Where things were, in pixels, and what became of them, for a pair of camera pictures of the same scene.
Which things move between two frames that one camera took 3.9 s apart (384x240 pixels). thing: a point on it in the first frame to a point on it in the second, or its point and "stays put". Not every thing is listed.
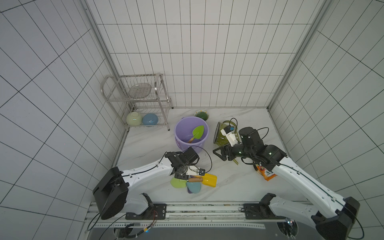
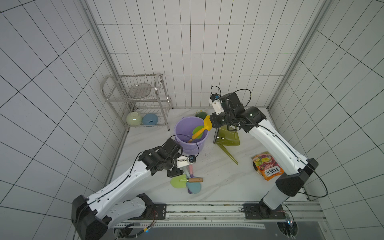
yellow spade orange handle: (209, 180) to (207, 126)
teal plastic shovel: (194, 187) stays put
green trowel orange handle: (197, 133) stays put
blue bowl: (150, 119) stays put
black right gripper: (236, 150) to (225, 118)
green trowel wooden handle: (181, 183) stays put
